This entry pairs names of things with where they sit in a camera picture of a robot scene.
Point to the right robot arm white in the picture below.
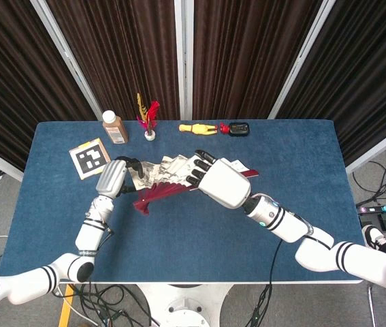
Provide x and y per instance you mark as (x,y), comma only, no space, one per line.
(315,235)

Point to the red folding fan white paper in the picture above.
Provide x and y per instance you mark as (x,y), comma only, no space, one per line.
(165,190)

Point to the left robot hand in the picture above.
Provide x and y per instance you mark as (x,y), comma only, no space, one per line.
(112,177)

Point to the yellow rubber chicken toy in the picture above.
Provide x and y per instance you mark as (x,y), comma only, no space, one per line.
(197,129)

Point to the white pole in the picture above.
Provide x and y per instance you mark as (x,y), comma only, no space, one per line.
(66,58)
(184,58)
(300,58)

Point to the brown juice bottle white cap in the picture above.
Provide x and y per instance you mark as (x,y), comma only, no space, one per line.
(115,129)

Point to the cardboard card with black marker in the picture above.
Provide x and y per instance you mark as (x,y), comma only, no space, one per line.
(90,157)

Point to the feather shuttlecock red yellow pink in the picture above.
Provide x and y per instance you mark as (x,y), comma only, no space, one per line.
(149,119)

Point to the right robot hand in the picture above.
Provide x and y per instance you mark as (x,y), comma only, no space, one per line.
(225,184)

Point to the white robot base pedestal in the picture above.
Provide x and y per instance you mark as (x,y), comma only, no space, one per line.
(186,303)

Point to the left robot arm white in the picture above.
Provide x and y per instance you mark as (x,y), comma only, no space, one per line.
(80,245)

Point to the blue fabric table mat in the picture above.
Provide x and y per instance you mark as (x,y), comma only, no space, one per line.
(186,245)

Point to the person's shoe black white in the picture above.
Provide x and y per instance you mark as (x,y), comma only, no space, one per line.
(374,238)

